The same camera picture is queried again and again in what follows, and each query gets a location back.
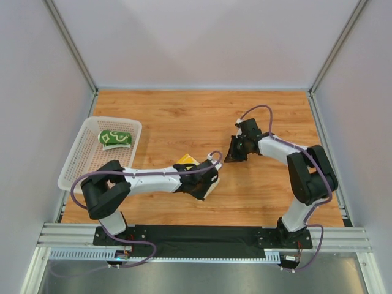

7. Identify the yellow green towel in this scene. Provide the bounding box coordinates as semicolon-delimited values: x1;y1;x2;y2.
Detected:
176;153;221;200

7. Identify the green frog pattern towel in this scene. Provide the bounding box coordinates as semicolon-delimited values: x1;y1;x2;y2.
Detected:
98;130;132;151

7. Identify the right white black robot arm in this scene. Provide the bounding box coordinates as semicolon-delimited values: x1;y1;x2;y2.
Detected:
225;118;338;249

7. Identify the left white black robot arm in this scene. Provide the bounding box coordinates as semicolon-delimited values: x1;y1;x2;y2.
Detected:
76;159;222;236

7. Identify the white plastic basket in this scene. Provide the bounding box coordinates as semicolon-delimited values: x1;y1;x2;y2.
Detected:
58;116;142;192

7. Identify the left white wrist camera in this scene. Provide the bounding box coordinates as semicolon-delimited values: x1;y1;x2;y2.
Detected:
206;150;222;170

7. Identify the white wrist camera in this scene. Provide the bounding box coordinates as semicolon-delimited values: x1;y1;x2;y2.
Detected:
235;118;244;129
206;150;222;170

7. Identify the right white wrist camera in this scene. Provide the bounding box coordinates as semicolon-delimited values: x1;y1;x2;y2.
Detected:
235;118;244;129

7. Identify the right aluminium frame post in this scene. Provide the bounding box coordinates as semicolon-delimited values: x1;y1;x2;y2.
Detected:
307;0;371;94

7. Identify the aluminium frame post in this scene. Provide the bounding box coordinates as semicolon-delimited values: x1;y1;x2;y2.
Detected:
42;0;99;92
307;0;371;94

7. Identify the aluminium front rail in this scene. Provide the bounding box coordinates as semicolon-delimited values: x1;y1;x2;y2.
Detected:
37;223;372;252

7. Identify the slotted grey cable duct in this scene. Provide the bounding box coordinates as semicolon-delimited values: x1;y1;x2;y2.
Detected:
48;248;281;264

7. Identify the left aluminium frame post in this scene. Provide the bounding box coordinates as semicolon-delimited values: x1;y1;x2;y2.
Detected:
42;0;99;92

